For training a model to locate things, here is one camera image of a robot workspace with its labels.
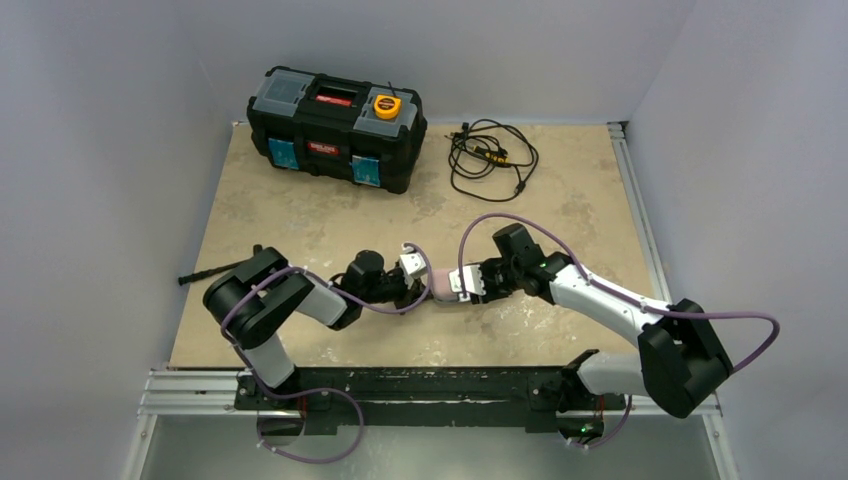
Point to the right blue toolbox latch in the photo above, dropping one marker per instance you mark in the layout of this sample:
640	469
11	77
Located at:
365	170

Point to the blue toolbox latch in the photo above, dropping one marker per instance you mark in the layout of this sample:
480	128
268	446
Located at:
365	170
283	154

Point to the yellow tape measure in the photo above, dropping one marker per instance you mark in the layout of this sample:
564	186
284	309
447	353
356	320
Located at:
387	107

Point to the black plastic toolbox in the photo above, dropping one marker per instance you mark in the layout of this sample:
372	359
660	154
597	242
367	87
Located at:
329	119

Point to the pink umbrella case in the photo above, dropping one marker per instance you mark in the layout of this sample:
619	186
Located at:
441	291

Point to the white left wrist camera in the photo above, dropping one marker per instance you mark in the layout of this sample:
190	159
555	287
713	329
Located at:
412	263

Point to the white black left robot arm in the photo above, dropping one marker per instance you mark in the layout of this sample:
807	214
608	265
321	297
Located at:
253	301

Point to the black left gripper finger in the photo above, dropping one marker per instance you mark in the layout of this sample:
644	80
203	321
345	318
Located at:
416	303
421	286

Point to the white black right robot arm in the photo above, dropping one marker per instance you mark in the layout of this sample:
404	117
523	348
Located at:
679	360

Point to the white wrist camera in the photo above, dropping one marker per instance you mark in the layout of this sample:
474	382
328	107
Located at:
467	282
412	263

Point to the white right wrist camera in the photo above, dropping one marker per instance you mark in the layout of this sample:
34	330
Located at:
467	282

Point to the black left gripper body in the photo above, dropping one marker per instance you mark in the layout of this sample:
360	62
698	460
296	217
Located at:
411	291

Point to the left blue toolbox latch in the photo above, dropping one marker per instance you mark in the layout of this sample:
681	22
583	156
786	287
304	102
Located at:
283	154

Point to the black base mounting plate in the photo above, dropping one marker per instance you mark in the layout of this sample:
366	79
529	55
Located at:
537	399

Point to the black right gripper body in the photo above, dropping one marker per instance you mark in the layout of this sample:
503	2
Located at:
486	283

